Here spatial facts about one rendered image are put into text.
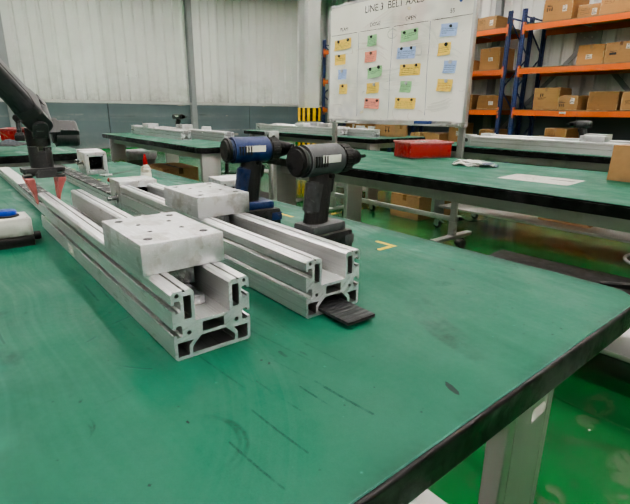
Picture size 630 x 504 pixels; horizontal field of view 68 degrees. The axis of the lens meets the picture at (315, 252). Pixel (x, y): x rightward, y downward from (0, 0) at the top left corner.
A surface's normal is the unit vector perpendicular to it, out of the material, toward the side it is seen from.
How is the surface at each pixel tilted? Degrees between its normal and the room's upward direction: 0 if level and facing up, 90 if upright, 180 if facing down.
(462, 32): 90
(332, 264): 90
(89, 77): 90
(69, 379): 0
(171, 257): 90
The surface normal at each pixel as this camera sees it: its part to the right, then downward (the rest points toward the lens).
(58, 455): 0.01, -0.96
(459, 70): -0.77, 0.18
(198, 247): 0.63, 0.23
